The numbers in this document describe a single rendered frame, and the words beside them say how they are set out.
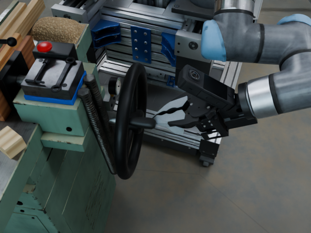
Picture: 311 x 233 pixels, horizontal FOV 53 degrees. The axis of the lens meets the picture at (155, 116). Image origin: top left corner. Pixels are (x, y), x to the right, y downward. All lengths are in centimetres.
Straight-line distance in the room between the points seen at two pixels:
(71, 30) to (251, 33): 49
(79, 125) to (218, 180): 109
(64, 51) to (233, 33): 34
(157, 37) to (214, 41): 72
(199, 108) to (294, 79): 17
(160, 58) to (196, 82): 81
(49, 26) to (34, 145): 35
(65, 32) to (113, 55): 60
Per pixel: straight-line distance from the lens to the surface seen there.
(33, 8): 98
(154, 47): 133
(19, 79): 72
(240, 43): 60
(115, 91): 105
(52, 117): 66
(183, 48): 113
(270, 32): 62
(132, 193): 157
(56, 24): 90
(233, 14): 61
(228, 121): 63
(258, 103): 57
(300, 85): 56
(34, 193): 74
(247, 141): 180
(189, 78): 56
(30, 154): 69
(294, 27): 65
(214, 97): 57
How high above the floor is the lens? 141
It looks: 50 degrees down
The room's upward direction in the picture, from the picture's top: straight up
